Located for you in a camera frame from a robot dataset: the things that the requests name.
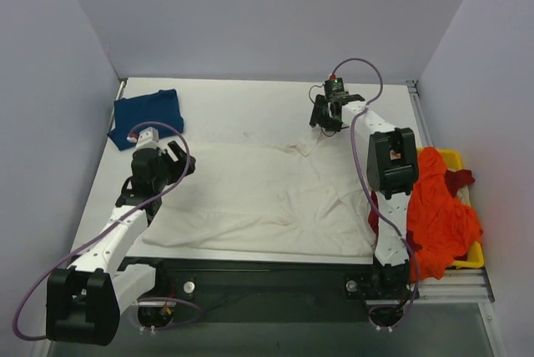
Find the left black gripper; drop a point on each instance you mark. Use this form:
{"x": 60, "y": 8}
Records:
{"x": 168, "y": 161}

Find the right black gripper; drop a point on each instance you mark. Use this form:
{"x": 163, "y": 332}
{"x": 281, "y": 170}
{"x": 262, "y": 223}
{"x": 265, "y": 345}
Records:
{"x": 324, "y": 111}

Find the cream white t shirt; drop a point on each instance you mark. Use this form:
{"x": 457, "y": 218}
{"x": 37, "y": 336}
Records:
{"x": 301, "y": 198}

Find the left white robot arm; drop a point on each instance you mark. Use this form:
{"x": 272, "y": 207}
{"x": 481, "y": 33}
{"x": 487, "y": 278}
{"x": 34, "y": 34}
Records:
{"x": 85, "y": 300}

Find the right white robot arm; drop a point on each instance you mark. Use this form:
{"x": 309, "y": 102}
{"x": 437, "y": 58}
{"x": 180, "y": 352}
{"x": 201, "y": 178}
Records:
{"x": 387, "y": 163}

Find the folded blue t shirt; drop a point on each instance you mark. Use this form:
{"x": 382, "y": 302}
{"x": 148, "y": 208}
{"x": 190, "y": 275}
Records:
{"x": 162, "y": 106}

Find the dark red t shirt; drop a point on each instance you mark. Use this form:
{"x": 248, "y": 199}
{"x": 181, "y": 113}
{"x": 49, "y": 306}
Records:
{"x": 454, "y": 179}

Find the beige t shirt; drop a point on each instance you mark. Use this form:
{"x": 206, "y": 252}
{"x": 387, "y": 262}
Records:
{"x": 462, "y": 194}

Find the orange t shirt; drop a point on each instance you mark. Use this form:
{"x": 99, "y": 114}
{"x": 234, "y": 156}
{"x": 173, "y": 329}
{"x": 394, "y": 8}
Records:
{"x": 442, "y": 215}

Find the yellow plastic bin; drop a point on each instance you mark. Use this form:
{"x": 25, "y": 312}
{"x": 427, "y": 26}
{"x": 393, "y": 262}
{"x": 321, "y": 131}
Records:
{"x": 467, "y": 248}

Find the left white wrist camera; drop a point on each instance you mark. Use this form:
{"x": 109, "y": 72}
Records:
{"x": 147, "y": 138}

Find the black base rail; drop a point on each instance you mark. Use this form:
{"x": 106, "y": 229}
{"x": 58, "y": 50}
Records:
{"x": 270, "y": 293}

